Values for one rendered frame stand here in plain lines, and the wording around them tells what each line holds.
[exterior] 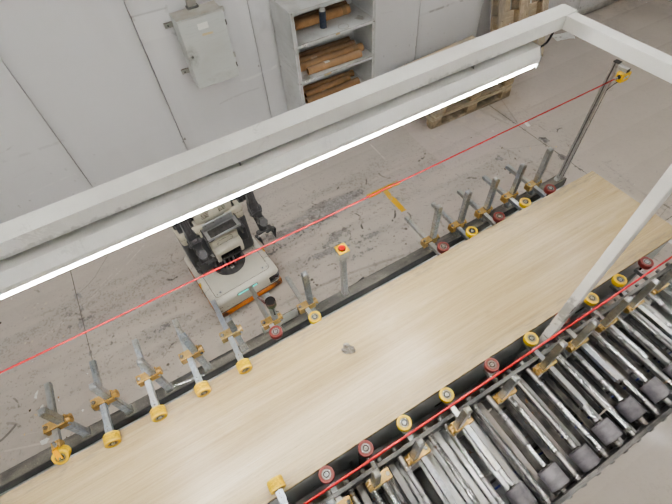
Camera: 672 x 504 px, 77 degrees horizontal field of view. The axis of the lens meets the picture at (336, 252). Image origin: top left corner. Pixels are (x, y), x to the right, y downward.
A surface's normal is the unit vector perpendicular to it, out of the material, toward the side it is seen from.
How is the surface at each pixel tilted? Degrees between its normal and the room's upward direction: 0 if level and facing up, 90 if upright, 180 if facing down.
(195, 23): 90
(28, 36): 90
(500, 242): 0
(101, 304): 0
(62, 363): 0
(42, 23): 90
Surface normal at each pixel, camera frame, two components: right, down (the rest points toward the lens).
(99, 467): -0.06, -0.59
